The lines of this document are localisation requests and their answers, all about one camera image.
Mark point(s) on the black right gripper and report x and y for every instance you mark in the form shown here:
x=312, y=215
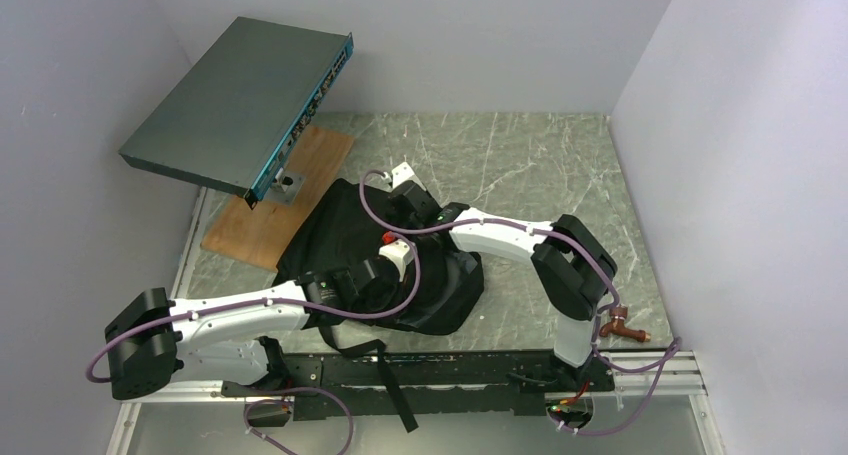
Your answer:
x=426, y=192

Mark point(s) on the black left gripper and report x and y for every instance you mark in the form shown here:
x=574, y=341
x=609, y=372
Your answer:
x=398, y=296

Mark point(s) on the black student backpack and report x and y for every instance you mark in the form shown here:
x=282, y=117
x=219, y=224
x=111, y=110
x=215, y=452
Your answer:
x=335, y=252

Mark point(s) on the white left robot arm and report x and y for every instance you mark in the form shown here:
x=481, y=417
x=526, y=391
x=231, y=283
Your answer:
x=156, y=341

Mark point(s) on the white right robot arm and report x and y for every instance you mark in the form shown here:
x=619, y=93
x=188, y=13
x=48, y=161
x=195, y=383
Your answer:
x=574, y=269

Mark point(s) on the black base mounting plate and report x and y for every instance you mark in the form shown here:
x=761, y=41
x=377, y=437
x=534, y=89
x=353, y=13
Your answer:
x=517, y=381

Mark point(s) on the brown wooden board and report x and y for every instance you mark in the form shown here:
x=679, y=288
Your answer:
x=259, y=236

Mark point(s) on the brown wooden faucet toy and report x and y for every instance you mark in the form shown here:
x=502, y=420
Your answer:
x=617, y=326

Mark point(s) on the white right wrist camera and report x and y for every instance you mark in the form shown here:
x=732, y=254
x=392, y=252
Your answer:
x=402, y=173

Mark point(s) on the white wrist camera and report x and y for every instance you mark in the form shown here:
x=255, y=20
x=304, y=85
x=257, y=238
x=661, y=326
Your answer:
x=402, y=173
x=401, y=254

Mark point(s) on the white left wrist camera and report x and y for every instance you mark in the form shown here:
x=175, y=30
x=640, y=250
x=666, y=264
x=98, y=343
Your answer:
x=401, y=254

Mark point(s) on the grey metal stand bracket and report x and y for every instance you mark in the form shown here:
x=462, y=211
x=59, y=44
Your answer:
x=286, y=186

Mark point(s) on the grey network switch box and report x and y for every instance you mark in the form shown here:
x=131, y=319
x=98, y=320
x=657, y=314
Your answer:
x=232, y=121

